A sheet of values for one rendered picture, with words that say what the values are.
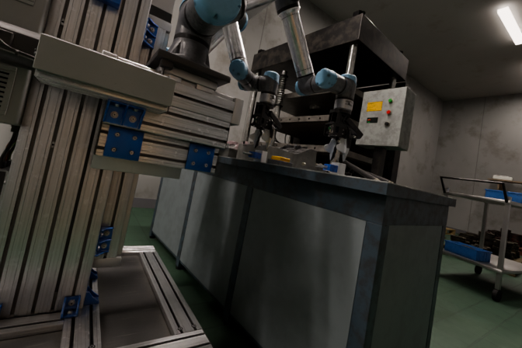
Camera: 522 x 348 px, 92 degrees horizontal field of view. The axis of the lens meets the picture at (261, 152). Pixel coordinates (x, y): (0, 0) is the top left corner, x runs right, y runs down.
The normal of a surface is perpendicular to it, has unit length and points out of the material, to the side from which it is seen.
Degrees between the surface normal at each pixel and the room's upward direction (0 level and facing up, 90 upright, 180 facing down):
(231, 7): 95
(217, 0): 95
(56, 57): 90
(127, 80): 90
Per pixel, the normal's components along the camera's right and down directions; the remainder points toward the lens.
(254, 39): 0.56, 0.05
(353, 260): -0.76, -0.18
